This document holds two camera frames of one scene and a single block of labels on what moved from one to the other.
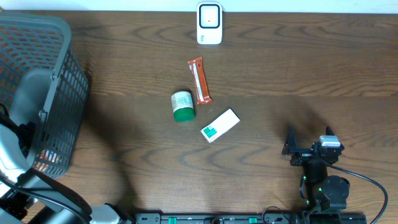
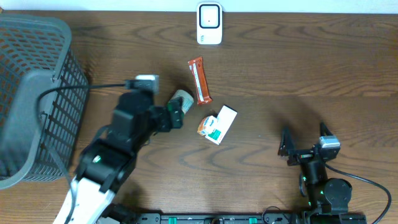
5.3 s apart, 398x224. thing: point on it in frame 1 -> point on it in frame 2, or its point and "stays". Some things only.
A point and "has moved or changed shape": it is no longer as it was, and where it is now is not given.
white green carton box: x=221 y=125 has moved or changed shape
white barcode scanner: x=209 y=23 stays
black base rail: x=249 y=218 stays
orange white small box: x=44 y=157 -> x=207 y=125
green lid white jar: x=183 y=106 has moved or changed shape
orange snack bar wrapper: x=196 y=66 stays
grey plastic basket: x=42 y=83 stays
